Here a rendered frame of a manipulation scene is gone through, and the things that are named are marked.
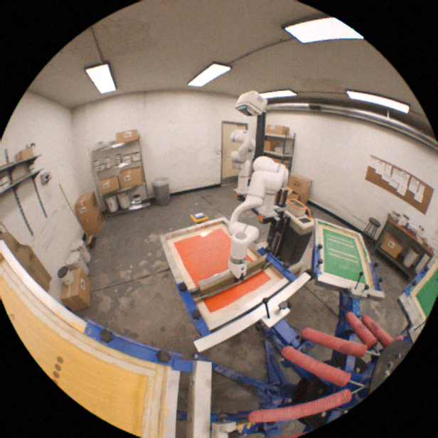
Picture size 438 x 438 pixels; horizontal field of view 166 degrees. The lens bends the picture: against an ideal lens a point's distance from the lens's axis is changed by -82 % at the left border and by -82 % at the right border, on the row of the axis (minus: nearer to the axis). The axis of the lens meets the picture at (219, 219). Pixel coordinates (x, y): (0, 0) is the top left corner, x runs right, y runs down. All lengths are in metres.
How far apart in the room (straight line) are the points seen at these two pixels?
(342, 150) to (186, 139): 4.04
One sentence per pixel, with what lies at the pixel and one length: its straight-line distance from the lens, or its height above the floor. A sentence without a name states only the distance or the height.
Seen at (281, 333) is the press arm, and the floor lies 1.04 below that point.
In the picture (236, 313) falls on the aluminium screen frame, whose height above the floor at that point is 0.99.
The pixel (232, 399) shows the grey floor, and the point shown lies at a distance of 1.72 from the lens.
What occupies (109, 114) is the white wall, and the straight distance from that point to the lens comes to 4.18.
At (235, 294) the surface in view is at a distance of 0.84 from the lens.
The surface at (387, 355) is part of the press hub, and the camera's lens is 0.63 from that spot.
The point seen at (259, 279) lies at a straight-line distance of 0.92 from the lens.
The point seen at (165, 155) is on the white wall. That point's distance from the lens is 4.13.
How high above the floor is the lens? 1.68
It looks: 32 degrees down
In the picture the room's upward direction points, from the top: 1 degrees clockwise
